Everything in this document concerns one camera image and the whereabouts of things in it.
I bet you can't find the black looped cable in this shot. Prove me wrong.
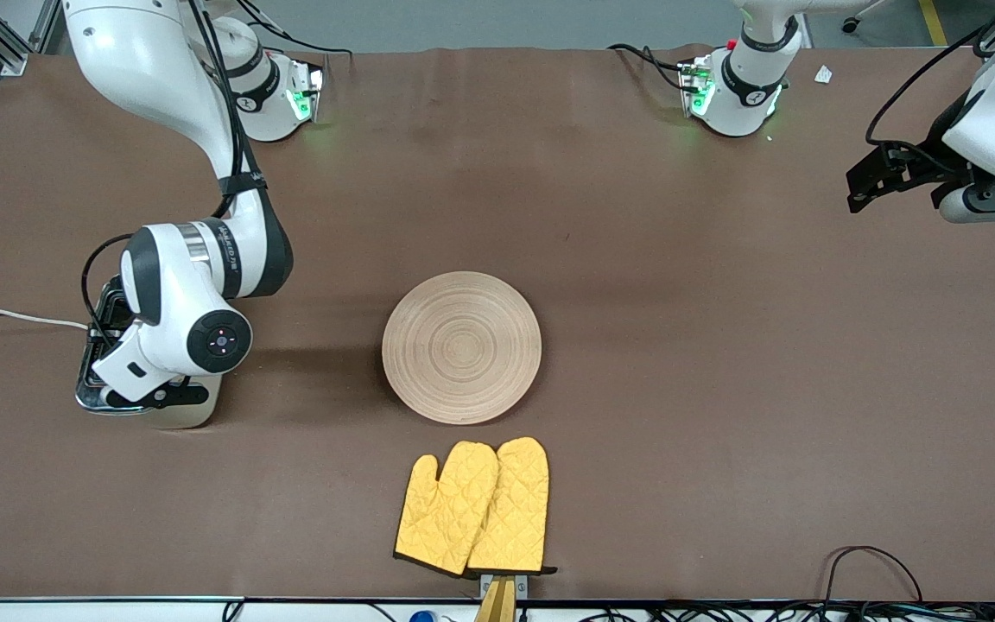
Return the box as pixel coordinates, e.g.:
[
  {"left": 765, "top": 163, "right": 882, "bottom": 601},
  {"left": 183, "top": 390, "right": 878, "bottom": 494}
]
[{"left": 821, "top": 544, "right": 927, "bottom": 606}]

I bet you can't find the round wooden plate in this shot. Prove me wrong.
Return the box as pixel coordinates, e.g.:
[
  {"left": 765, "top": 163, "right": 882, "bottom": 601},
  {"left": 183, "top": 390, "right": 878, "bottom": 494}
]
[{"left": 381, "top": 271, "right": 543, "bottom": 427}]

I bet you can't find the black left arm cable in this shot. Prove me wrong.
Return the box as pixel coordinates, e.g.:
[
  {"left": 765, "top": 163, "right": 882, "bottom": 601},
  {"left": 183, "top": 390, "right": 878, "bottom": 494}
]
[{"left": 864, "top": 0, "right": 995, "bottom": 149}]

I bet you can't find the aluminium frame profile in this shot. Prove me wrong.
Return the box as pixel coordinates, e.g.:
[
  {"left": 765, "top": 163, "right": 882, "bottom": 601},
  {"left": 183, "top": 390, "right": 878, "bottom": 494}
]
[{"left": 0, "top": 0, "right": 63, "bottom": 77}]

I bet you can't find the beige chrome two-slot toaster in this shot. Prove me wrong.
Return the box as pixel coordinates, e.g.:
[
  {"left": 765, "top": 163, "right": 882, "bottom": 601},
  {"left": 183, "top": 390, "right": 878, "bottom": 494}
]
[{"left": 74, "top": 275, "right": 224, "bottom": 430}]

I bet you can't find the white toaster power cable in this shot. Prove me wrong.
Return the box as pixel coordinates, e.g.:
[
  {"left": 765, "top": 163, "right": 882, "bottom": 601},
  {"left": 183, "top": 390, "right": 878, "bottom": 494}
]
[{"left": 0, "top": 308, "right": 92, "bottom": 332}]

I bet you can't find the yellow quilted oven mitt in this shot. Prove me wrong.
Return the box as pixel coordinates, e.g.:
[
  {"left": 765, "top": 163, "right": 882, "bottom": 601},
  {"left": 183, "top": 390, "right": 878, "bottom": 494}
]
[
  {"left": 466, "top": 436, "right": 558, "bottom": 576},
  {"left": 393, "top": 441, "right": 500, "bottom": 578}
]

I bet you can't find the black cable bundle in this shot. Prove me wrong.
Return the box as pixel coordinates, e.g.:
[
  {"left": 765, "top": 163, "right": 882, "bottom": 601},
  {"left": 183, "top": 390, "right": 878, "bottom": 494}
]
[{"left": 584, "top": 600, "right": 995, "bottom": 622}]

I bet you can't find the brown table cover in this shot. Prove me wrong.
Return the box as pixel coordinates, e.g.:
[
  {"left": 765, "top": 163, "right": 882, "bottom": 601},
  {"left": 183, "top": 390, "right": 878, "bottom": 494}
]
[{"left": 0, "top": 45, "right": 995, "bottom": 602}]

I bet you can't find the black arm base cable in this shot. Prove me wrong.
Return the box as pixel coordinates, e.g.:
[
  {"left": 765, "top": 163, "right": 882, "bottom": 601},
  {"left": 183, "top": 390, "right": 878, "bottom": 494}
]
[{"left": 607, "top": 42, "right": 694, "bottom": 92}]

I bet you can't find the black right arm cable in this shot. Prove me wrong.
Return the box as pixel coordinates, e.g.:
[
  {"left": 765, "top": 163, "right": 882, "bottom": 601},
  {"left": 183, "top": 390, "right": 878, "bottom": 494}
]
[{"left": 80, "top": 0, "right": 353, "bottom": 348}]

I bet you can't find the small metal bracket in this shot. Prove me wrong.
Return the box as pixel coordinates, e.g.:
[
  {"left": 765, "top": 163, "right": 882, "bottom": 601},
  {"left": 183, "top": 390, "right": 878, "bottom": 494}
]
[{"left": 478, "top": 572, "right": 529, "bottom": 600}]

